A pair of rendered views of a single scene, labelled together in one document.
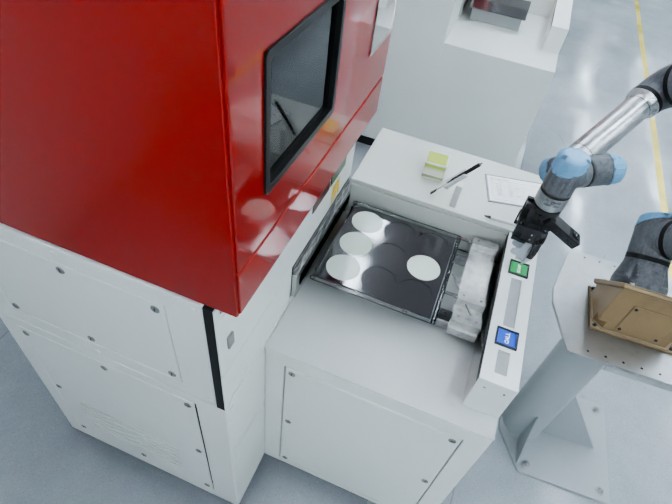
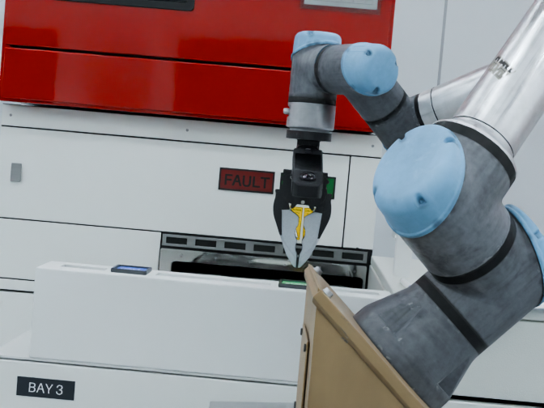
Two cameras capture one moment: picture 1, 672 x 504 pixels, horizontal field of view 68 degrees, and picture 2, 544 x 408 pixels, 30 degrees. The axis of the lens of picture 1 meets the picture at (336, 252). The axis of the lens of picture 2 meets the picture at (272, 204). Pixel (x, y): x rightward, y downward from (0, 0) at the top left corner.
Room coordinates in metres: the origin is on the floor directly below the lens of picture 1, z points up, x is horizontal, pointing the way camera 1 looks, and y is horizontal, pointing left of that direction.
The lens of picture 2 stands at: (0.59, -2.05, 1.17)
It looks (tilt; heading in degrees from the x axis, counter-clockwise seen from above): 3 degrees down; 77
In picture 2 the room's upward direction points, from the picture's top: 5 degrees clockwise
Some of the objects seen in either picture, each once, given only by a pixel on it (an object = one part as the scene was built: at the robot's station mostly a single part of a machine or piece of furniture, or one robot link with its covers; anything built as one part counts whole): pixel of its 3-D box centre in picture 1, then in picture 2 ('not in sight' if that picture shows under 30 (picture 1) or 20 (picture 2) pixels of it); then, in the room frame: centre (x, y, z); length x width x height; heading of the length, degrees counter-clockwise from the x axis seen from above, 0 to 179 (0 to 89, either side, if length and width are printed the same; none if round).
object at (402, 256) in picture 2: (453, 186); (403, 238); (1.25, -0.33, 1.03); 0.06 x 0.04 x 0.13; 75
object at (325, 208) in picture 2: not in sight; (316, 210); (1.02, -0.53, 1.08); 0.05 x 0.02 x 0.09; 165
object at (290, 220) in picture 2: (521, 253); (290, 235); (0.99, -0.50, 1.04); 0.06 x 0.03 x 0.09; 75
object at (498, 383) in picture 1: (504, 316); (212, 323); (0.88, -0.49, 0.89); 0.55 x 0.09 x 0.14; 165
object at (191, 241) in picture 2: (323, 220); (264, 248); (1.08, 0.05, 0.96); 0.44 x 0.01 x 0.02; 165
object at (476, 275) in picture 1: (472, 288); not in sight; (0.99, -0.42, 0.87); 0.36 x 0.08 x 0.03; 165
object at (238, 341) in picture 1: (297, 243); (184, 212); (0.91, 0.11, 1.02); 0.82 x 0.03 x 0.40; 165
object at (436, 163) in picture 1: (435, 166); not in sight; (1.39, -0.29, 1.00); 0.07 x 0.07 x 0.07; 78
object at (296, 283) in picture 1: (323, 236); (261, 278); (1.08, 0.05, 0.89); 0.44 x 0.02 x 0.10; 165
